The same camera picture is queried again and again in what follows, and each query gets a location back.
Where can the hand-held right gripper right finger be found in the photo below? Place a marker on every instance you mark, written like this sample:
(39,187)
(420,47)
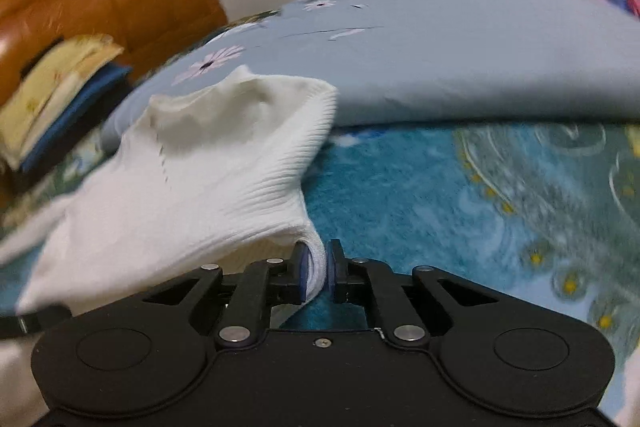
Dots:
(331,272)

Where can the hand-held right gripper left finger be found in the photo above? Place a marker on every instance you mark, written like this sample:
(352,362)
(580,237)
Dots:
(301,277)

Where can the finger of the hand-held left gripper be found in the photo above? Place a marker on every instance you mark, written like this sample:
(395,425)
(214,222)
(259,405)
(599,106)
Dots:
(40,319)

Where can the white ribbed knit sweater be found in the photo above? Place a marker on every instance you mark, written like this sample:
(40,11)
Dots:
(200,187)

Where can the stack of folded clothes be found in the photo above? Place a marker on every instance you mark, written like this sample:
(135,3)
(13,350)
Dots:
(45,92)

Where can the folded blue cloth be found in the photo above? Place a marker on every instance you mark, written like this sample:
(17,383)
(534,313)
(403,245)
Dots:
(85,112)

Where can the folded cream cloth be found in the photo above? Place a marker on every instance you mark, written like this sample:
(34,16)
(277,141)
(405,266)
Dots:
(77,88)

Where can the blue-grey flower print pillow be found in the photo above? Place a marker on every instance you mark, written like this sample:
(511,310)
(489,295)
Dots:
(450,57)

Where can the orange padded headboard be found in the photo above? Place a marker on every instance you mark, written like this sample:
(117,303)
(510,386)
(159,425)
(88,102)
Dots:
(125,2)

